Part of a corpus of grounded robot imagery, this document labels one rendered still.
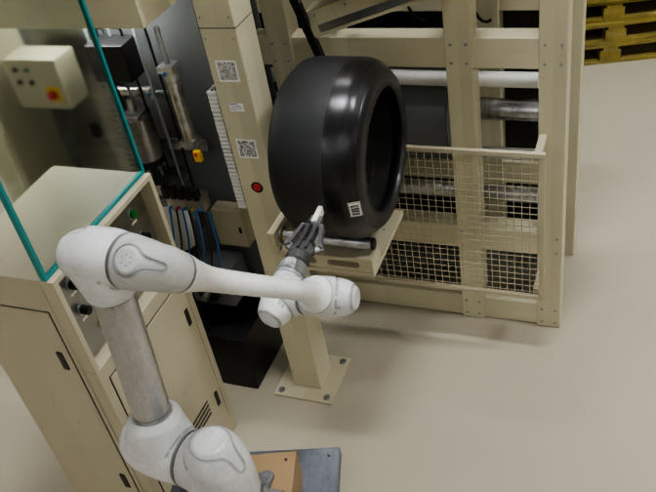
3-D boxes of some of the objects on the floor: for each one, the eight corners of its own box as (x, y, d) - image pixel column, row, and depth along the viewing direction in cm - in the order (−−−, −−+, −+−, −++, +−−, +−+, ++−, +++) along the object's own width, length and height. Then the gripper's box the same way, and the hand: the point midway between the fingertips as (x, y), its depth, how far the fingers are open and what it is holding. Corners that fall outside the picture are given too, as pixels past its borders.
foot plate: (273, 394, 346) (272, 391, 345) (296, 350, 365) (295, 348, 363) (331, 405, 336) (330, 401, 335) (351, 359, 355) (350, 355, 354)
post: (294, 386, 348) (109, -297, 196) (305, 364, 358) (138, -304, 205) (321, 390, 343) (155, -305, 191) (332, 368, 353) (182, -311, 201)
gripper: (312, 259, 229) (338, 201, 243) (271, 254, 233) (299, 198, 248) (318, 275, 234) (343, 219, 249) (278, 270, 239) (305, 215, 253)
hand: (317, 217), depth 246 cm, fingers closed
